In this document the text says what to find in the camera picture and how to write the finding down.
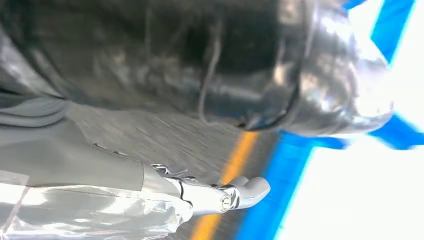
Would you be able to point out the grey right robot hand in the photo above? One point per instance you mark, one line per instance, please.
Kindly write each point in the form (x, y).
(66, 159)

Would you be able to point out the blue metal shelf rack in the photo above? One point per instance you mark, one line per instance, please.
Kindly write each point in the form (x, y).
(281, 172)

